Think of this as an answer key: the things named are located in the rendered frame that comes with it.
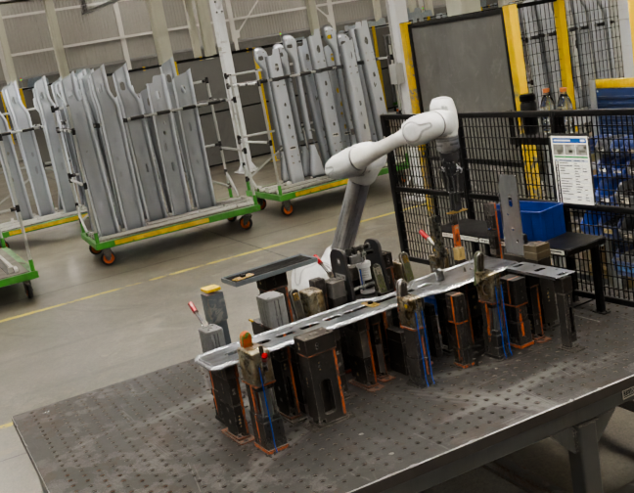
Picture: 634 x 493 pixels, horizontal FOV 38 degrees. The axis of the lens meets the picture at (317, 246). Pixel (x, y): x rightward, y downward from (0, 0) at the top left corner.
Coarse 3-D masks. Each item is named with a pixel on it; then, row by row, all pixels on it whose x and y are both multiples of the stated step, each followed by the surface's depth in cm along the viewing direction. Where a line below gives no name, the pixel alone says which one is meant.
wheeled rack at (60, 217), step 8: (8, 112) 1238; (64, 120) 1236; (24, 128) 1194; (32, 128) 1197; (40, 128) 1188; (48, 168) 1269; (56, 208) 1251; (80, 208) 1238; (48, 216) 1222; (56, 216) 1203; (64, 216) 1207; (72, 216) 1202; (88, 216) 1210; (0, 224) 1221; (8, 224) 1203; (16, 224) 1206; (24, 224) 1188; (32, 224) 1189; (40, 224) 1186; (48, 224) 1190; (56, 224) 1194; (8, 232) 1171; (16, 232) 1175
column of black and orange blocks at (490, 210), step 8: (488, 208) 391; (488, 216) 393; (496, 216) 392; (488, 224) 394; (496, 224) 393; (488, 232) 395; (496, 232) 393; (496, 240) 394; (496, 248) 395; (496, 256) 396
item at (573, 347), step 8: (560, 280) 341; (568, 280) 342; (560, 288) 342; (568, 288) 343; (560, 296) 344; (568, 296) 344; (560, 304) 345; (568, 304) 344; (560, 312) 347; (568, 312) 345; (560, 320) 348; (568, 320) 345; (560, 328) 349; (568, 328) 346; (568, 336) 346; (560, 344) 354; (568, 344) 347; (576, 344) 349; (576, 352) 344
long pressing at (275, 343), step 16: (448, 272) 371; (464, 272) 367; (416, 288) 358; (432, 288) 354; (448, 288) 351; (352, 304) 351; (384, 304) 344; (304, 320) 342; (320, 320) 339; (336, 320) 335; (352, 320) 333; (256, 336) 332; (272, 336) 329; (288, 336) 326; (208, 352) 324; (224, 352) 321; (208, 368) 310; (224, 368) 308
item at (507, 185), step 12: (504, 180) 374; (516, 180) 368; (504, 192) 376; (516, 192) 370; (504, 204) 378; (516, 204) 372; (504, 216) 380; (516, 216) 374; (504, 228) 382; (516, 228) 376; (504, 240) 384; (516, 240) 378; (516, 252) 380
